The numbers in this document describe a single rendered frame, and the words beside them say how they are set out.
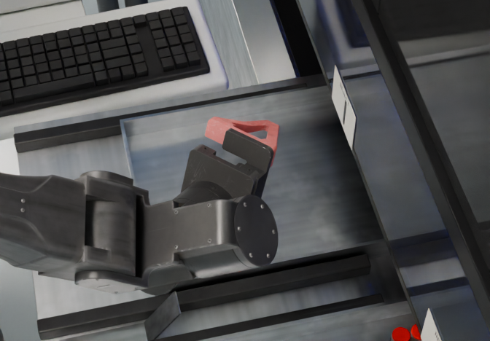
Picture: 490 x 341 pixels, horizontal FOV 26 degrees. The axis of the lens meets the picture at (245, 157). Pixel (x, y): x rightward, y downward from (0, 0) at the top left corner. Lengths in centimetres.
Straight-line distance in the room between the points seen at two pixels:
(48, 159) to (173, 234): 62
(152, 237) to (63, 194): 9
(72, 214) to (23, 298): 157
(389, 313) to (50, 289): 40
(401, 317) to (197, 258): 49
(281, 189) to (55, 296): 32
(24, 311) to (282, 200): 108
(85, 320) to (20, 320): 107
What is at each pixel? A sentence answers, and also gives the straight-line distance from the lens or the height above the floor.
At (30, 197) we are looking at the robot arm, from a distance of 76.
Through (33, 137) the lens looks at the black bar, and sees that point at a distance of 142.
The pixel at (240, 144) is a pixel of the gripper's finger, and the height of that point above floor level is 126.
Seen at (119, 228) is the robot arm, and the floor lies 132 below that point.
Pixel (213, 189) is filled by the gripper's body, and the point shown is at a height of 124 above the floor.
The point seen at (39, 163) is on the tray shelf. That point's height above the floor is 88.
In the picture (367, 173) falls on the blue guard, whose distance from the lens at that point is 122.
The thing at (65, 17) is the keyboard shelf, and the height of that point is 80.
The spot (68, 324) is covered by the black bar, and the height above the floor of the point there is 90.
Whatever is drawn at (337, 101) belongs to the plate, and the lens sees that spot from 130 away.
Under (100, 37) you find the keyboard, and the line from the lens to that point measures 163.
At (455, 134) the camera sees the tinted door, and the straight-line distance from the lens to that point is 95.
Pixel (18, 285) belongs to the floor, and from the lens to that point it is 236.
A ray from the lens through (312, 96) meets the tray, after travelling 145.
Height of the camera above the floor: 199
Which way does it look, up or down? 52 degrees down
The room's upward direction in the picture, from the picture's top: straight up
